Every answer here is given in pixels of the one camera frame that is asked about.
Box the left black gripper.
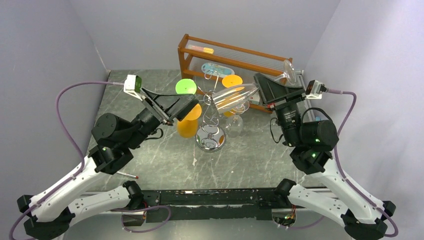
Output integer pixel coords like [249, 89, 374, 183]
[126, 87, 201, 150]

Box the green plastic goblet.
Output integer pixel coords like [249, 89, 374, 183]
[175, 78, 197, 95]

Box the orange plastic goblet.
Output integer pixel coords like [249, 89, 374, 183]
[221, 74, 245, 118]
[176, 103, 202, 139]

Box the clear wine glass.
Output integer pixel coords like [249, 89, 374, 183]
[211, 60, 302, 114]
[225, 101, 250, 138]

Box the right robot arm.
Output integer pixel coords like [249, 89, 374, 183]
[254, 73, 396, 240]

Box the wooden shelf rack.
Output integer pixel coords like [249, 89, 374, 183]
[177, 33, 294, 115]

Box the chrome wine glass rack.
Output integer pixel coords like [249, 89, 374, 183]
[195, 88, 229, 153]

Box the small white red box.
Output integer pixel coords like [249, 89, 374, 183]
[248, 93, 261, 105]

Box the blue packaged item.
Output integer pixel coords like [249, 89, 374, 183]
[200, 62, 235, 78]

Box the orange yellow marker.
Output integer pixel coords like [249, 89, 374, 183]
[187, 45, 214, 54]

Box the silver red pen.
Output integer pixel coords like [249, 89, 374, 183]
[116, 171, 139, 180]

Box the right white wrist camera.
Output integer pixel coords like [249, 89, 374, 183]
[305, 80, 328, 100]

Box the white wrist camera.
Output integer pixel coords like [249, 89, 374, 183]
[305, 80, 328, 100]
[123, 74, 142, 100]

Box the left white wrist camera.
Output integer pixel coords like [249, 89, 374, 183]
[123, 74, 142, 100]

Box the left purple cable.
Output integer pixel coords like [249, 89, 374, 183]
[8, 81, 128, 240]

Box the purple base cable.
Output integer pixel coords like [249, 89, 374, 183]
[112, 204, 173, 234]

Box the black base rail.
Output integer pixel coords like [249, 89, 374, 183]
[121, 187, 304, 227]

